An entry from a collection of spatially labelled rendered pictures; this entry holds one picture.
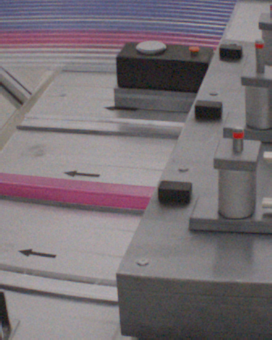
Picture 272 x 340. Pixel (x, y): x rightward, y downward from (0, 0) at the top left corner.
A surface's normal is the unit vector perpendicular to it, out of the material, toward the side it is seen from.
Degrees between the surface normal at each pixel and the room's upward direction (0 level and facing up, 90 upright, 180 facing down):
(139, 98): 90
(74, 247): 43
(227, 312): 90
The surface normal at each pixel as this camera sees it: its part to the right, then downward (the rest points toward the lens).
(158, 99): -0.24, 0.46
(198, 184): -0.04, -0.88
